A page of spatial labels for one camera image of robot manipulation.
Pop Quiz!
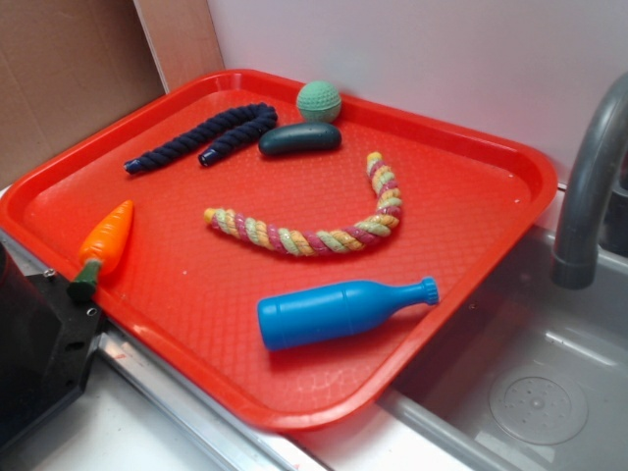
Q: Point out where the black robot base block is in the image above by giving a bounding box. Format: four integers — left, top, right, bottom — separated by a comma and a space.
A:
1, 248, 104, 450

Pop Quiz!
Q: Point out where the dark green toy cucumber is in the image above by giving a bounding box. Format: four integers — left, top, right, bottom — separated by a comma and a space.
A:
258, 122, 342, 156

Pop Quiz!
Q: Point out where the brown cardboard panel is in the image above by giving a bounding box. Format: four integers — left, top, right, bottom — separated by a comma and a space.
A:
1, 1, 224, 186

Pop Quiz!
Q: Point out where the blue plastic toy bottle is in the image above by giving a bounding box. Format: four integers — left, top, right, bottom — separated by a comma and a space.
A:
257, 277, 440, 351

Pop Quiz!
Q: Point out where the grey plastic sink basin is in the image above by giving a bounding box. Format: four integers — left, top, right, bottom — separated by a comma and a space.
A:
381, 229, 627, 470

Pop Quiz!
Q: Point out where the grey toy faucet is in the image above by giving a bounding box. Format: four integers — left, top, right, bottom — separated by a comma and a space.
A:
551, 75, 627, 289

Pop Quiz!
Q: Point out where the red plastic tray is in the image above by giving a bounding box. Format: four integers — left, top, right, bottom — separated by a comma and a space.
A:
1, 71, 557, 432

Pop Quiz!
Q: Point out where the navy blue rope toy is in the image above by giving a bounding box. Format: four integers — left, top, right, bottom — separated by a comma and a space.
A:
124, 103, 278, 175

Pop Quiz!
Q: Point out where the green dimpled ball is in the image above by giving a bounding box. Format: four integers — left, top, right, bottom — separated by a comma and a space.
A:
296, 80, 341, 123

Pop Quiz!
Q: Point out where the multicolour twisted rope toy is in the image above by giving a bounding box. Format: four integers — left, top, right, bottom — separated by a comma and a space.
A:
203, 152, 402, 257

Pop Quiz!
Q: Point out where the orange toy carrot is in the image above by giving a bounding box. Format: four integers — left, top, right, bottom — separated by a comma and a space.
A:
67, 200, 134, 302

